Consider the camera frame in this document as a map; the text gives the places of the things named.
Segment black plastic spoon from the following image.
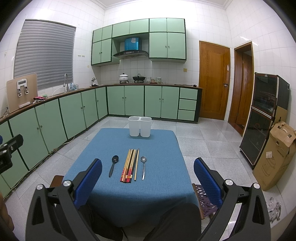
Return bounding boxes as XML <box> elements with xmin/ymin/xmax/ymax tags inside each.
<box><xmin>109</xmin><ymin>155</ymin><xmax>119</xmax><ymax>178</ymax></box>

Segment red and beige chopstick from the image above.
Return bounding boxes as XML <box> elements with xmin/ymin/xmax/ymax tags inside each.
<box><xmin>120</xmin><ymin>149</ymin><xmax>131</xmax><ymax>182</ymax></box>

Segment plain wooden chopstick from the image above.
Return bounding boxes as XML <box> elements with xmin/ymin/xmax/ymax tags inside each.
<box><xmin>134</xmin><ymin>153</ymin><xmax>139</xmax><ymax>181</ymax></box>

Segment silver metal spoon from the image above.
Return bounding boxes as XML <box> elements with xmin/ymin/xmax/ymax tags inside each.
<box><xmin>140</xmin><ymin>156</ymin><xmax>147</xmax><ymax>180</ymax></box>

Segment green lower kitchen cabinets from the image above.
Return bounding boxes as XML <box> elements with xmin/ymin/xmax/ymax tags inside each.
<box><xmin>1</xmin><ymin>84</ymin><xmax>203</xmax><ymax>195</ymax></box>

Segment green kitchen cabinets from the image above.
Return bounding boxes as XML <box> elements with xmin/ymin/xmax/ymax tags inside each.
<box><xmin>91</xmin><ymin>18</ymin><xmax>187</xmax><ymax>66</ymax></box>
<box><xmin>1</xmin><ymin>84</ymin><xmax>203</xmax><ymax>195</ymax></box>

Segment chrome kitchen faucet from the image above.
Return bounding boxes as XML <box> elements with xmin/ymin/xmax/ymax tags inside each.
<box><xmin>64</xmin><ymin>73</ymin><xmax>69</xmax><ymax>92</ymax></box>

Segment green upper kitchen cabinets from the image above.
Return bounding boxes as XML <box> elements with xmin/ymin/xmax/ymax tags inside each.
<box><xmin>91</xmin><ymin>18</ymin><xmax>187</xmax><ymax>66</ymax></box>

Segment person's left hand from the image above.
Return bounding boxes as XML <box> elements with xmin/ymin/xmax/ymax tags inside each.
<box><xmin>0</xmin><ymin>193</ymin><xmax>15</xmax><ymax>231</ymax></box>

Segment patterned stool seat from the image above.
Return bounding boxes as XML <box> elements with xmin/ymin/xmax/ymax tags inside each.
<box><xmin>192</xmin><ymin>183</ymin><xmax>217</xmax><ymax>219</ymax></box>

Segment cardboard panel with white device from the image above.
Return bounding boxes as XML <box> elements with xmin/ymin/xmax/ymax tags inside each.
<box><xmin>6</xmin><ymin>74</ymin><xmax>38</xmax><ymax>113</ymax></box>

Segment brown cardboard box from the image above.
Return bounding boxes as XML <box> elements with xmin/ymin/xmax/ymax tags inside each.
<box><xmin>253</xmin><ymin>121</ymin><xmax>295</xmax><ymax>191</ymax></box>

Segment blue tablecloth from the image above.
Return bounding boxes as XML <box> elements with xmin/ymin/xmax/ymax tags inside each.
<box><xmin>64</xmin><ymin>128</ymin><xmax>198</xmax><ymax>227</ymax></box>

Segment open wooden door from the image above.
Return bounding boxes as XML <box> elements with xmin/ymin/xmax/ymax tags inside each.
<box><xmin>228</xmin><ymin>42</ymin><xmax>254</xmax><ymax>135</ymax></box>

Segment grey window blind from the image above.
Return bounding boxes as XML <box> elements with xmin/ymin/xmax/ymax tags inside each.
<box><xmin>14</xmin><ymin>20</ymin><xmax>76</xmax><ymax>90</ymax></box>

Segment white double utensil holder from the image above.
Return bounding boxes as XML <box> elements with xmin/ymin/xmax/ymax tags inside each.
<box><xmin>128</xmin><ymin>116</ymin><xmax>152</xmax><ymax>138</ymax></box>

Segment black glass cabinet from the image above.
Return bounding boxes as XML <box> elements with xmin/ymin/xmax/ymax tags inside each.
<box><xmin>239</xmin><ymin>72</ymin><xmax>290</xmax><ymax>169</ymax></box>

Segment white cooking pot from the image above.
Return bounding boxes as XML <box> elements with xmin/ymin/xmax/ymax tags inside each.
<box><xmin>119</xmin><ymin>73</ymin><xmax>129</xmax><ymax>84</ymax></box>

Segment black wok with lid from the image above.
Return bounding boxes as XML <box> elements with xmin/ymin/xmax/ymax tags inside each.
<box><xmin>132</xmin><ymin>74</ymin><xmax>145</xmax><ymax>83</ymax></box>

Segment closed wooden door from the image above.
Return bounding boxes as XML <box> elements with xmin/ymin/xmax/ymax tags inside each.
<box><xmin>199</xmin><ymin>41</ymin><xmax>230</xmax><ymax>120</ymax></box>

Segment blue range hood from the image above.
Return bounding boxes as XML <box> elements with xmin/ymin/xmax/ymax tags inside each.
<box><xmin>112</xmin><ymin>37</ymin><xmax>149</xmax><ymax>60</ymax></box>

